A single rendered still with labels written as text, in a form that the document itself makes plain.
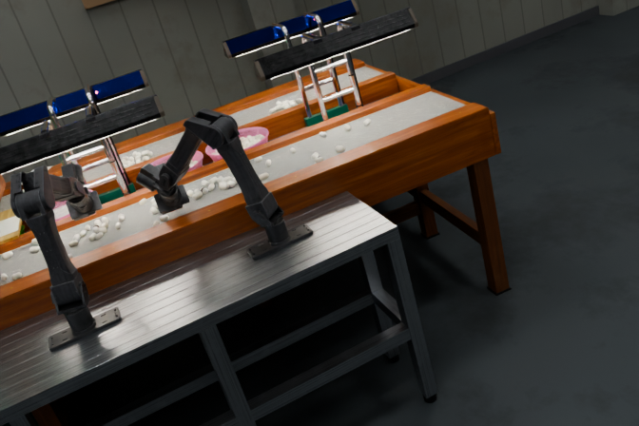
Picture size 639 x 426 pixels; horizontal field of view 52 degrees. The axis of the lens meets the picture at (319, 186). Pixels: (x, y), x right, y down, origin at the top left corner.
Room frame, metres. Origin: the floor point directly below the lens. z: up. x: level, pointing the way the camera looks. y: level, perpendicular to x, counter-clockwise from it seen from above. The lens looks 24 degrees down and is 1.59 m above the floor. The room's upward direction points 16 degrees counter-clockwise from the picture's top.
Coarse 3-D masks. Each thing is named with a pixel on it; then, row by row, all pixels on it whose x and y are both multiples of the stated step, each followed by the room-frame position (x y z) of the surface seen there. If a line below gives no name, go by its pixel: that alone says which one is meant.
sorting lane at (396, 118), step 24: (432, 96) 2.45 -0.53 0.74; (360, 120) 2.41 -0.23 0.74; (384, 120) 2.33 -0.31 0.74; (408, 120) 2.26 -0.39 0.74; (312, 144) 2.31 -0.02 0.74; (336, 144) 2.23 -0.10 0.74; (360, 144) 2.17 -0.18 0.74; (264, 168) 2.20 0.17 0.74; (288, 168) 2.13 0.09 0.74; (216, 192) 2.11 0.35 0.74; (240, 192) 2.05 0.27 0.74; (144, 216) 2.08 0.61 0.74; (168, 216) 2.02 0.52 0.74; (72, 240) 2.06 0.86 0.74; (96, 240) 2.00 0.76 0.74; (0, 264) 2.02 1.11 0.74; (24, 264) 1.97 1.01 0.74
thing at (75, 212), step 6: (96, 192) 2.02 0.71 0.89; (96, 198) 2.01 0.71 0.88; (90, 204) 1.97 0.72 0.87; (96, 204) 1.99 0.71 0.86; (72, 210) 1.98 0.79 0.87; (78, 210) 1.96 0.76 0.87; (84, 210) 1.96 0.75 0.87; (90, 210) 1.98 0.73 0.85; (72, 216) 1.97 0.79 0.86; (78, 216) 1.97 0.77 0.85
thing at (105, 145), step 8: (88, 112) 2.16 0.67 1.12; (96, 112) 2.29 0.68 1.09; (88, 120) 2.12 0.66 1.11; (48, 128) 2.15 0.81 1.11; (40, 136) 2.08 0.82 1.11; (104, 144) 2.28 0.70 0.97; (64, 152) 2.25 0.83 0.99; (80, 152) 2.27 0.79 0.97; (88, 152) 2.26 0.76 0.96; (112, 152) 2.29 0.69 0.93; (64, 160) 2.24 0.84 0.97; (72, 160) 2.25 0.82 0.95; (112, 160) 2.28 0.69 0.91; (112, 168) 2.28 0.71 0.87; (120, 168) 2.29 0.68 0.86; (112, 176) 2.28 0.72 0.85; (120, 176) 2.28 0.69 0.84; (88, 184) 2.26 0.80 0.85; (96, 184) 2.26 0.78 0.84; (120, 184) 2.28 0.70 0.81; (128, 192) 2.28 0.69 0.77
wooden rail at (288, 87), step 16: (304, 80) 3.14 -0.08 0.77; (320, 80) 3.11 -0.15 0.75; (256, 96) 3.10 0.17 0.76; (272, 96) 3.06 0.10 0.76; (224, 112) 3.00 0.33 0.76; (160, 128) 3.03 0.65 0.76; (176, 128) 2.95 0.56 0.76; (128, 144) 2.92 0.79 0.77; (144, 144) 2.91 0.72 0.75; (80, 160) 2.89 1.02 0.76; (96, 160) 2.86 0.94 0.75
